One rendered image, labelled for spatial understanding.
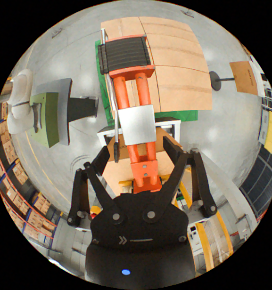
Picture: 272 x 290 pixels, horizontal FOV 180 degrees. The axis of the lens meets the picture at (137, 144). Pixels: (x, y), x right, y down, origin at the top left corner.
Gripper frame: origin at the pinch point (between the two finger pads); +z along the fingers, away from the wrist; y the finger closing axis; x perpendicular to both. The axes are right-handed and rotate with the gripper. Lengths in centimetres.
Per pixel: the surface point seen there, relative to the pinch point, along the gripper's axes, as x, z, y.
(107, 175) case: -19.5, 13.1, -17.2
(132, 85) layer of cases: 26, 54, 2
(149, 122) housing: 5.5, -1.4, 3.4
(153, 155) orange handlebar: -2.0, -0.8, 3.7
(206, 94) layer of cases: 17, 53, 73
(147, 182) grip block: -12.3, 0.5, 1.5
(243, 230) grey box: -82, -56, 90
